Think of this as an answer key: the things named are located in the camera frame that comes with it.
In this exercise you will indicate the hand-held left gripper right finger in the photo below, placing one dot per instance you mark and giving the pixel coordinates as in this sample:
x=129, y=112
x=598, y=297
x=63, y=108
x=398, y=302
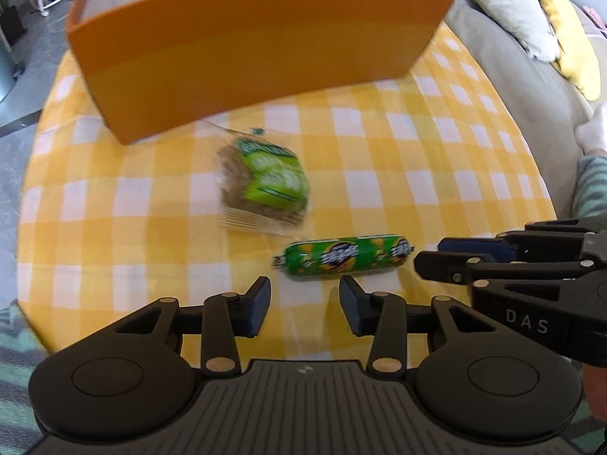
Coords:
x=353, y=308

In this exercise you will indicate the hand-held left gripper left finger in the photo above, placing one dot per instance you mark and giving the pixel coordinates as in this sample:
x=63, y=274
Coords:
x=256, y=310

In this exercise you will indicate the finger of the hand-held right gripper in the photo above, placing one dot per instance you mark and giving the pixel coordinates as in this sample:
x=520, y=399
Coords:
x=441, y=265
x=474, y=248

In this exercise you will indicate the green sausage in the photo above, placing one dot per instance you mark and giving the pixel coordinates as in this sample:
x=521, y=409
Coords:
x=341, y=256

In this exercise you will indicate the green label clear snack packet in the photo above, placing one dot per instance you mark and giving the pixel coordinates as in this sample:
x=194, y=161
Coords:
x=270, y=175

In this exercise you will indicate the orange cardboard box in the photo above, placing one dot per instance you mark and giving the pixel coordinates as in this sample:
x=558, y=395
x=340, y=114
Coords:
x=237, y=57

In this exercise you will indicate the person's right forearm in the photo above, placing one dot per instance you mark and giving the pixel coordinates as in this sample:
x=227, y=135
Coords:
x=597, y=388

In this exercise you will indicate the yellow checked tablecloth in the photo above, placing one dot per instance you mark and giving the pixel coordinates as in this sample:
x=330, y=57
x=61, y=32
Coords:
x=427, y=175

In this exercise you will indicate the white sock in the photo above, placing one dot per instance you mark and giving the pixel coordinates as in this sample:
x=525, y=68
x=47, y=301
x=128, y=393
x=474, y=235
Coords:
x=593, y=132

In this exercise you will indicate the beige sofa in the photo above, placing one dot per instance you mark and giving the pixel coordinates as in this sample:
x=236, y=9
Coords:
x=498, y=57

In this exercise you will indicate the yellow cushion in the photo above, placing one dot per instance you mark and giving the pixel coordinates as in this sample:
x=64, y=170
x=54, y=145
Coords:
x=569, y=47

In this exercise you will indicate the cream cushion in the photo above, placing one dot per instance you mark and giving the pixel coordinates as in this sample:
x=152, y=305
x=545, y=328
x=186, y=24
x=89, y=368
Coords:
x=502, y=0

